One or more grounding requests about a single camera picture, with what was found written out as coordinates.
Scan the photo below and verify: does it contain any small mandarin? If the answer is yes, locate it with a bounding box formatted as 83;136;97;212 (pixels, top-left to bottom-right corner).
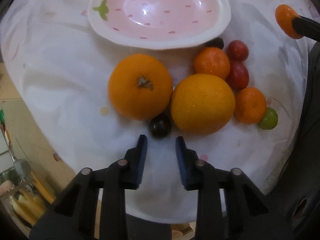
234;87;267;125
193;47;231;80
275;4;303;40

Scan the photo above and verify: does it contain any red cherry tomato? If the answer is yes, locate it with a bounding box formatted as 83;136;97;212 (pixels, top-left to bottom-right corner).
226;60;249;90
227;40;249;62

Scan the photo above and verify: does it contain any green cherry tomato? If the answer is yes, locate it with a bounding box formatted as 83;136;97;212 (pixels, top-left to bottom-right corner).
258;107;278;130

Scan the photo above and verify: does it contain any large smooth orange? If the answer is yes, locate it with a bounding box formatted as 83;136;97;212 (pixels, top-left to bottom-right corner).
170;74;235;135

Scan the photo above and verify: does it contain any dark purple grape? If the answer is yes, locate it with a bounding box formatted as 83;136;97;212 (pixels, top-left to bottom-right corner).
149;113;172;138

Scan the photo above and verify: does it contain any large orange with stem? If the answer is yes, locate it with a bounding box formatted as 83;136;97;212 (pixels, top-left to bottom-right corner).
107;54;173;121

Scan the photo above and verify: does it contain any wooden yellow rack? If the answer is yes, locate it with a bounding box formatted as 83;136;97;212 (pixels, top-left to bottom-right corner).
1;169;56;228

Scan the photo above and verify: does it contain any pink strawberry ceramic plate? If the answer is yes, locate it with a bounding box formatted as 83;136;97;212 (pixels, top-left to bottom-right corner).
87;0;231;50

